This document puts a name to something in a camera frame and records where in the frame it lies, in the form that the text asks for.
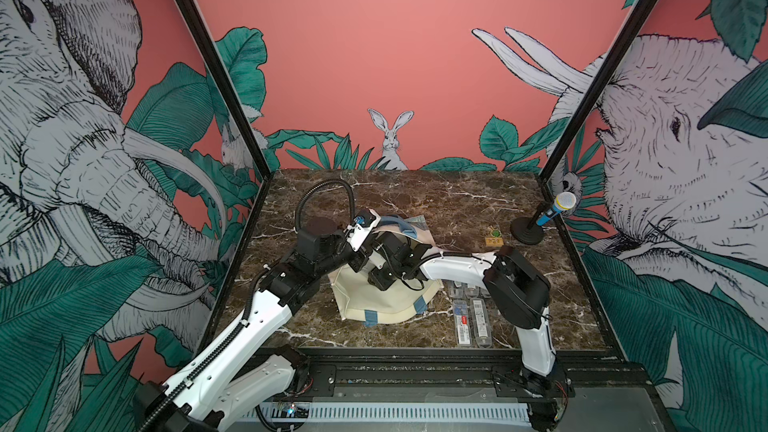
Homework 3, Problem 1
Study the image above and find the cream canvas tote bag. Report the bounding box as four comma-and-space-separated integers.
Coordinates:
328, 212, 445, 328

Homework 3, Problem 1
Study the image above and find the clear plastic compass case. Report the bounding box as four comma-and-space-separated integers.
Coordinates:
447, 281, 465, 300

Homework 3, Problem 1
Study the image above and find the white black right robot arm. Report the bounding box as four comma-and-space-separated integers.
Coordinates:
366, 232, 556, 378

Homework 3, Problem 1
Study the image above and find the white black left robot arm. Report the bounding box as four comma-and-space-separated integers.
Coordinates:
133, 217, 379, 431

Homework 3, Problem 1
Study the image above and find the small wooden toy block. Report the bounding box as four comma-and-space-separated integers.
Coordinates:
484, 228, 504, 249

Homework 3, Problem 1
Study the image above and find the blue microphone on black stand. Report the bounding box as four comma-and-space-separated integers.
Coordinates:
510, 191, 577, 245

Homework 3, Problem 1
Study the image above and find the black corrugated left cable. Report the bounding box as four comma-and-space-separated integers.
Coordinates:
293, 178, 356, 229

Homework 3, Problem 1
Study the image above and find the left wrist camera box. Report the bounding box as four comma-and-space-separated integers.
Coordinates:
346, 208, 381, 252

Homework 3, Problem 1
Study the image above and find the black front mounting rail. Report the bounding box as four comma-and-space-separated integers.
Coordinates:
295, 347, 652, 401

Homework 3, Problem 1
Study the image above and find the white perforated cable tray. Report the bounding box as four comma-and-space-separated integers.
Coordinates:
239, 402, 531, 427

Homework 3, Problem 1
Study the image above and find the black right frame post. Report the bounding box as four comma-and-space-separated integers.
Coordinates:
538, 0, 658, 185

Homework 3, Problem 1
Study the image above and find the black frame post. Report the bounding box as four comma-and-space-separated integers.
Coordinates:
174, 0, 272, 181
538, 0, 658, 185

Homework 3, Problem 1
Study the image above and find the black left frame post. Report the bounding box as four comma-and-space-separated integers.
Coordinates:
174, 0, 272, 181

